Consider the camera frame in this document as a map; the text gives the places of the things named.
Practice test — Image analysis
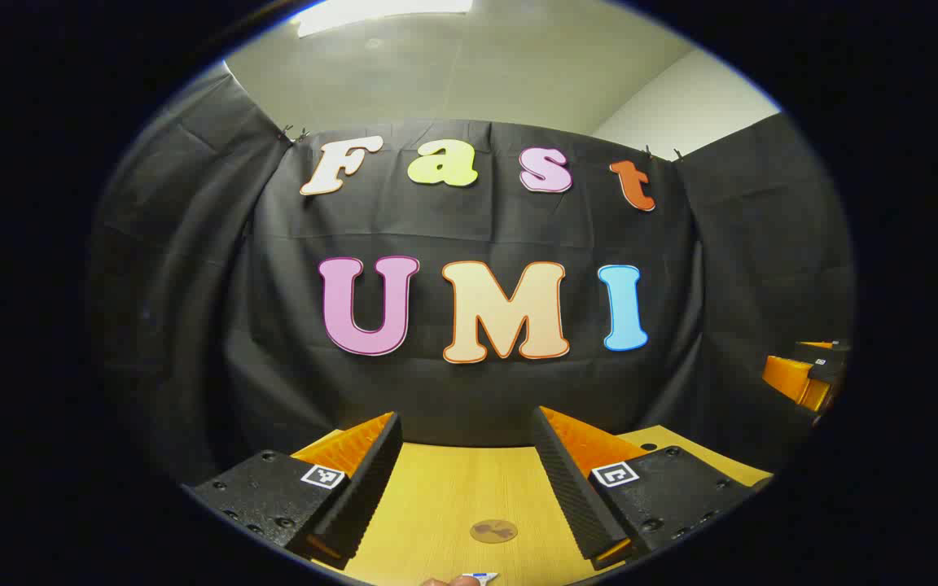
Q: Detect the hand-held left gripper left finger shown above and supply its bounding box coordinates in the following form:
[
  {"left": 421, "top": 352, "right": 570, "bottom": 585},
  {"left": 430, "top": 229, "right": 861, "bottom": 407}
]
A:
[{"left": 191, "top": 411, "right": 404, "bottom": 571}]

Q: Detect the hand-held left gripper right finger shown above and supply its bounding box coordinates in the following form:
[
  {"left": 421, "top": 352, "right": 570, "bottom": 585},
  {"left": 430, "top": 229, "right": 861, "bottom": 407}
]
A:
[{"left": 531, "top": 405, "right": 763, "bottom": 571}]

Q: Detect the round brown coaster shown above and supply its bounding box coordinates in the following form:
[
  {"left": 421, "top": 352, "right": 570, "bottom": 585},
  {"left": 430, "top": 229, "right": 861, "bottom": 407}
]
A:
[{"left": 470, "top": 519, "right": 519, "bottom": 544}]

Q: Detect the wooden desktop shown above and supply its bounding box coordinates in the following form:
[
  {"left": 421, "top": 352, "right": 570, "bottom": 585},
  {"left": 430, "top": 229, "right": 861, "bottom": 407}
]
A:
[{"left": 290, "top": 423, "right": 775, "bottom": 586}]

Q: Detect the black backdrop cloth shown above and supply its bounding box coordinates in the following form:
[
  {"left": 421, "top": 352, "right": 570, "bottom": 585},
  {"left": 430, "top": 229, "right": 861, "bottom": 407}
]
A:
[{"left": 86, "top": 69, "right": 857, "bottom": 489}]

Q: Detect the ceiling light panel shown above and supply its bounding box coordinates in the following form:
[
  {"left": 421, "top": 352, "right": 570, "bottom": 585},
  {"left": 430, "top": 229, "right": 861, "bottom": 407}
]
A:
[{"left": 290, "top": 0, "right": 474, "bottom": 39}]

